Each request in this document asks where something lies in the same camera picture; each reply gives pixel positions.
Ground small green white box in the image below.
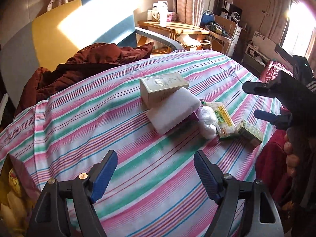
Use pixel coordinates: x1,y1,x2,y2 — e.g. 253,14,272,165
237,119,263,147

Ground yellow green wafer packet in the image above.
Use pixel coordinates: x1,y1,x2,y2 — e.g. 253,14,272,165
205,102,237,139

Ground white plastic bag ball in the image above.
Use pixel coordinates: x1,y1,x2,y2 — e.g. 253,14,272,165
197,106,218,140

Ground purple snack packet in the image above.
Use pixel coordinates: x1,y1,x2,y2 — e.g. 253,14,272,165
189,109,199,121

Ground white foam block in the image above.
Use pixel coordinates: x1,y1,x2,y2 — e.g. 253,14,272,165
146,87,201,135

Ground beige carton box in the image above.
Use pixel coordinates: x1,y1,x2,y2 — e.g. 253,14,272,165
140,73,189,109

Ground person's right hand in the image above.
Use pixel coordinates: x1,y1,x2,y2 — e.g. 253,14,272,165
283,134,300,177

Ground white shelf unit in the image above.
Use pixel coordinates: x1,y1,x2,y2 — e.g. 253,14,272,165
241,44,270,76

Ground gold tin box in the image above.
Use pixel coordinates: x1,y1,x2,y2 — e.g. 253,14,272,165
1,155,40,236

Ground red pink blanket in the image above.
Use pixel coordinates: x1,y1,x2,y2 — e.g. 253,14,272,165
254,60,295,203

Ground blue bag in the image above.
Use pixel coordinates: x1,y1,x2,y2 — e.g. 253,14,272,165
200,10,215,27

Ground wooden side table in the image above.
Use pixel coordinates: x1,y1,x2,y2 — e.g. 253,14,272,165
138,20,209,41

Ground pink striped curtain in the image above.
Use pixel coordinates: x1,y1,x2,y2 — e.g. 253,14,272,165
176,0,215,26

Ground white items on table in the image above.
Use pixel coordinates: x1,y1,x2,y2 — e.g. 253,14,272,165
147,1,173,27

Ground maroon quilted jacket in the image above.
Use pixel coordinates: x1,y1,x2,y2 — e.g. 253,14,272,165
14,42,154,116

